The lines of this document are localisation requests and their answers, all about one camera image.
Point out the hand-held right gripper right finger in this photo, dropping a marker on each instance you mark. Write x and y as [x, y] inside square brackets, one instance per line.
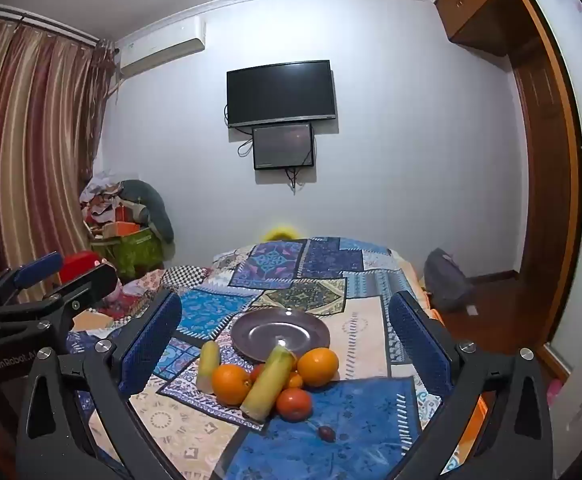
[418, 345]

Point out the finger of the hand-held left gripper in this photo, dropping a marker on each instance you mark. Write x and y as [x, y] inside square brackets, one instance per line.
[86, 285]
[38, 267]

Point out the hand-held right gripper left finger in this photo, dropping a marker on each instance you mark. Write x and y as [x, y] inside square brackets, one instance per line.
[151, 345]

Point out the pale green corn cob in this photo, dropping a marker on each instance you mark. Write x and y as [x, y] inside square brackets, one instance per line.
[208, 365]

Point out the large orange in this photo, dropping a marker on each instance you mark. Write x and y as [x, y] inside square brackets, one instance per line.
[231, 385]
[317, 367]

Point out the yellow corn cob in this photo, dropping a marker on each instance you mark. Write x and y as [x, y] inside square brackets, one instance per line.
[268, 382]

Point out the small tangerine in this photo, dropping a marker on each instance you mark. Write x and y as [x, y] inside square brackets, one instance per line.
[294, 404]
[295, 381]

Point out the dark round metal plate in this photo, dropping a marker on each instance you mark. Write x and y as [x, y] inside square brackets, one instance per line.
[281, 330]

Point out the red box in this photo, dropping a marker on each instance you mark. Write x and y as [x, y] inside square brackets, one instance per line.
[78, 262]

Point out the tan cardboard box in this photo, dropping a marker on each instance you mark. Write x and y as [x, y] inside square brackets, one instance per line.
[93, 321]

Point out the pink floral cloth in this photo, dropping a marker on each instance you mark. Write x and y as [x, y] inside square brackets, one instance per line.
[136, 290]

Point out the blue patchwork printed blanket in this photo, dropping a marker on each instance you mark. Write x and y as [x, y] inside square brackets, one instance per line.
[361, 325]

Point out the grey backpack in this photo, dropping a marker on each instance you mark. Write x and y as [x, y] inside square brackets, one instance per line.
[446, 280]

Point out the black and white checkered cloth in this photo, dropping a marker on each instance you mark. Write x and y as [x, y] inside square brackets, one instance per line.
[186, 276]

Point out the pile of papers and boxes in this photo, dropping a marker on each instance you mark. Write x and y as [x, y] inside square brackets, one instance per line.
[106, 205]

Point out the orange blanket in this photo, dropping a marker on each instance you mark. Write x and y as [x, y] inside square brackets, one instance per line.
[475, 425]

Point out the grey cushion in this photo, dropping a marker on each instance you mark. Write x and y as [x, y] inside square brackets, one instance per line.
[153, 210]

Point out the striped brown curtain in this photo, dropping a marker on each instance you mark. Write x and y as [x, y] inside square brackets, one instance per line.
[26, 150]

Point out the red date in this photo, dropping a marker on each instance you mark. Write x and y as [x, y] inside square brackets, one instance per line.
[326, 433]

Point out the yellow round object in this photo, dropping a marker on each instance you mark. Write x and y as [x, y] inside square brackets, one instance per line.
[280, 234]

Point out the wooden wardrobe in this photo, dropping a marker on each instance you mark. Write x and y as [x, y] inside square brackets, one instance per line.
[541, 160]

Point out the white air conditioner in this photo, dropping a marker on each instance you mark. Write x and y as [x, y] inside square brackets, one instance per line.
[163, 45]

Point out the small black wall monitor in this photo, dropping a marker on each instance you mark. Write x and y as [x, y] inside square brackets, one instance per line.
[283, 146]

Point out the white curtain rail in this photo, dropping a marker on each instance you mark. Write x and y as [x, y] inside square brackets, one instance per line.
[46, 27]

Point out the black wall television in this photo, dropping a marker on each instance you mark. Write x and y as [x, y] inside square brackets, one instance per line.
[281, 92]

